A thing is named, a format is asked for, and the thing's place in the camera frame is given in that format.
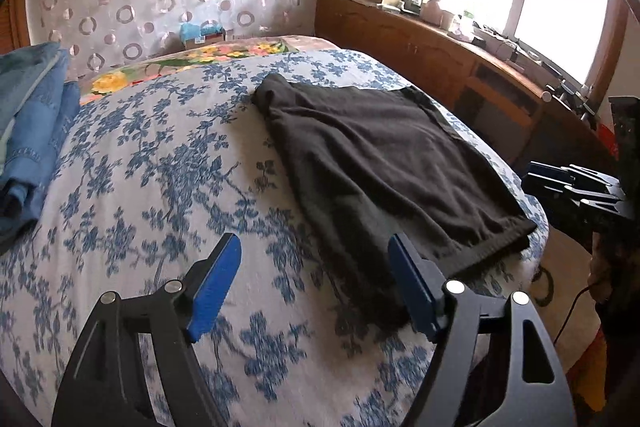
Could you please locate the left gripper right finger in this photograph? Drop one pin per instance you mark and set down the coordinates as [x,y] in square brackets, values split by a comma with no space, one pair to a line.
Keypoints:
[494,363]

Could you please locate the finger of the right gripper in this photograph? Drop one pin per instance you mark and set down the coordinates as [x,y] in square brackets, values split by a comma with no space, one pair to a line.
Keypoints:
[565,171]
[611,205]

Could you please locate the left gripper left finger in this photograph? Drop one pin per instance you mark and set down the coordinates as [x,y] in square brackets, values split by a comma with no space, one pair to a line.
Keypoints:
[104,383]

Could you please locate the black pants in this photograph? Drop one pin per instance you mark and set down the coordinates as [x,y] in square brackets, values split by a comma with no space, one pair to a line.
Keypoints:
[367,164]

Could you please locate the wooden sideboard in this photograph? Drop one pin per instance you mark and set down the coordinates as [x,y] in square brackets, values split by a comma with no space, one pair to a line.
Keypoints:
[518,119]

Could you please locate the blue floral bed cover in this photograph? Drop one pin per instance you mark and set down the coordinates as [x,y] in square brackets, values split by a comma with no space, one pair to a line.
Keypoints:
[149,178]

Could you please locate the blue jeans stack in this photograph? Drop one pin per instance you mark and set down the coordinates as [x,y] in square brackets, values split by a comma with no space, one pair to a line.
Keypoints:
[40,130]

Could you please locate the colourful floral blanket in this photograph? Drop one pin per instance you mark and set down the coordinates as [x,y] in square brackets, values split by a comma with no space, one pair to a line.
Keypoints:
[121,77]

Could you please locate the box with teal cloth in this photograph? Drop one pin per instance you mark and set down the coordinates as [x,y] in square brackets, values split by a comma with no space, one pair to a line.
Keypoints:
[194,36]

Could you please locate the wooden wardrobe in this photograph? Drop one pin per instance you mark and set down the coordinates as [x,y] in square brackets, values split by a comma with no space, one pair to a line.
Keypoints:
[14,32]

